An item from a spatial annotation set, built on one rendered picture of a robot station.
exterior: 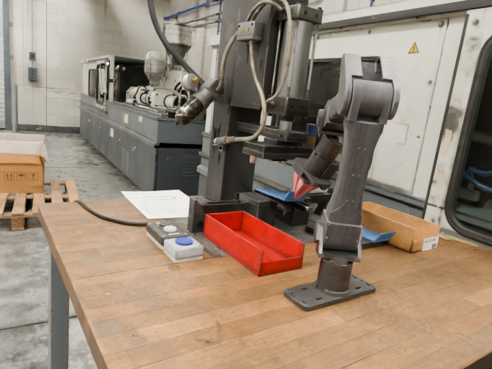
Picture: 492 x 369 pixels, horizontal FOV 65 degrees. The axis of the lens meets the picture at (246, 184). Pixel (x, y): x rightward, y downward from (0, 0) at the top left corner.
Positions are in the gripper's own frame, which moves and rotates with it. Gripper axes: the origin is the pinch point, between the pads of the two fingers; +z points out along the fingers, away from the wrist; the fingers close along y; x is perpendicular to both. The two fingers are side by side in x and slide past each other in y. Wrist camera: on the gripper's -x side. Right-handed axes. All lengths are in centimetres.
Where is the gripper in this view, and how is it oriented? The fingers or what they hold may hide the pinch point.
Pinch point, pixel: (296, 195)
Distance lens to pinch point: 106.3
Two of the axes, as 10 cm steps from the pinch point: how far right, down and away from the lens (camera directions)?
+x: -8.2, -0.6, -5.8
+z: -4.3, 7.4, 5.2
